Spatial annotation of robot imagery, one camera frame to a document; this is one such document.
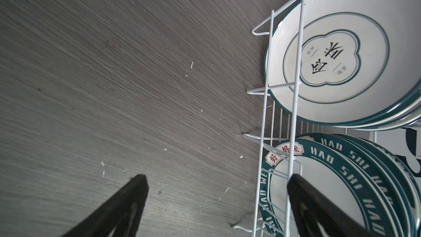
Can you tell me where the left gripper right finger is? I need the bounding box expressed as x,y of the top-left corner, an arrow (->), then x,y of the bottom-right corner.
287,174 -> 374,237

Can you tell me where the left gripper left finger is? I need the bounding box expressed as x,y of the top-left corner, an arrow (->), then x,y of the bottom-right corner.
64,174 -> 149,237

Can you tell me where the white plate green quatrefoil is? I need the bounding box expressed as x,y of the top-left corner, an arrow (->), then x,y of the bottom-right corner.
264,0 -> 421,126

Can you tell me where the row plate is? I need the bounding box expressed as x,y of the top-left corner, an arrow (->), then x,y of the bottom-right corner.
330,135 -> 421,237
357,138 -> 421,237
298,133 -> 416,237

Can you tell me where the white wire dish rack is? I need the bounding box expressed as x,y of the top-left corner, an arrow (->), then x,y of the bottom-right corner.
231,0 -> 421,237

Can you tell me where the front row plate hao shi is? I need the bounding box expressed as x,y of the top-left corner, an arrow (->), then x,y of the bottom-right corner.
259,139 -> 405,237

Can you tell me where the plate green rim red line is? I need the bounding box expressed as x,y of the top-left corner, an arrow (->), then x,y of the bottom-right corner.
341,97 -> 421,131

